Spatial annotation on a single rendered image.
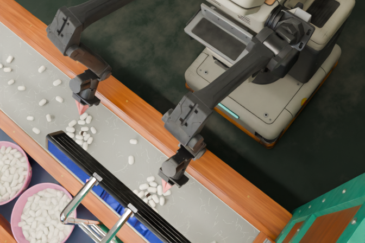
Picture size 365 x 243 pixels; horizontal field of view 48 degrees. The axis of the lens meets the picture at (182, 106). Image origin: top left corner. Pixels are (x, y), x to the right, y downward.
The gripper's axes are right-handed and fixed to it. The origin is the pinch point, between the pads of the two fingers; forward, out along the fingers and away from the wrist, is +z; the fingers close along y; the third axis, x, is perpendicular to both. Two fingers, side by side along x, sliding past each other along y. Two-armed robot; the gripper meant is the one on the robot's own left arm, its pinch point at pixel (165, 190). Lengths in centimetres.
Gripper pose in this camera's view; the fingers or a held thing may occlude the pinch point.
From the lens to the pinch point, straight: 155.2
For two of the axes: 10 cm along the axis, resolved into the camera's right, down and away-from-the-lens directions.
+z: -3.9, 7.8, 4.9
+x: 5.2, -2.6, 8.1
